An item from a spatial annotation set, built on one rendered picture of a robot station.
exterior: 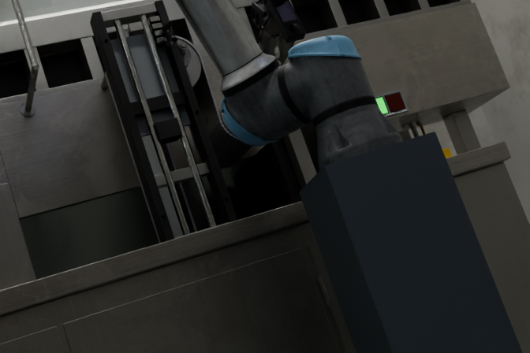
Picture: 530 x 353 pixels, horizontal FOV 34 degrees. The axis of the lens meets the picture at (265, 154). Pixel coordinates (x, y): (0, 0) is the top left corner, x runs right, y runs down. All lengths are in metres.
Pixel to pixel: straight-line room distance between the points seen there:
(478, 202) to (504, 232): 0.08
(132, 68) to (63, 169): 0.47
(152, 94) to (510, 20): 3.38
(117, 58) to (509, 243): 0.93
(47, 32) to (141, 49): 0.51
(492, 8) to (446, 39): 2.40
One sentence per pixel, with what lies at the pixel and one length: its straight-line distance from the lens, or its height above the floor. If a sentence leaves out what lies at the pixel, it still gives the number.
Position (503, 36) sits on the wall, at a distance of 5.13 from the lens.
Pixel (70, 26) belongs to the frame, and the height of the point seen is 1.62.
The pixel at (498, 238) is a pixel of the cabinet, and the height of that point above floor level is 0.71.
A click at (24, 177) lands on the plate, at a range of 2.24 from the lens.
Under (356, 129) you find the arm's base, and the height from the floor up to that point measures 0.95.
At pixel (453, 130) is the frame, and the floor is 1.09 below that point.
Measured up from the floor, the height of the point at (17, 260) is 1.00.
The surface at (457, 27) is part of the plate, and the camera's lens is 2.81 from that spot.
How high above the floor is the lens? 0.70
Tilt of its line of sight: 11 degrees up
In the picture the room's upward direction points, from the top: 19 degrees counter-clockwise
